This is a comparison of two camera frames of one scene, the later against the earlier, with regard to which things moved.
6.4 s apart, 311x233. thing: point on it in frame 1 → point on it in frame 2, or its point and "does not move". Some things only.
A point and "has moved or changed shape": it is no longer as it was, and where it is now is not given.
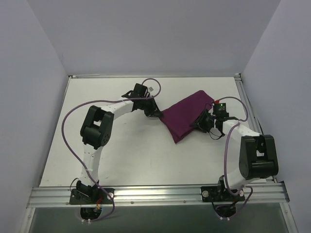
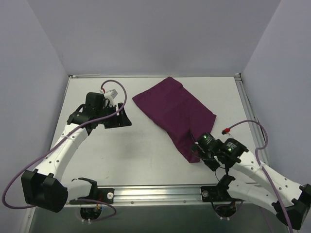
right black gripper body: x=202 y=120 → x=197 y=148
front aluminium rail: x=157 y=195 does not move
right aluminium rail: x=252 y=111 does not move
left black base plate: x=91 y=196 does not move
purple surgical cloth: x=179 y=117 has moved or changed shape
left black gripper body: x=150 y=109 → x=117 y=116
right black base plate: x=220 y=193 does not move
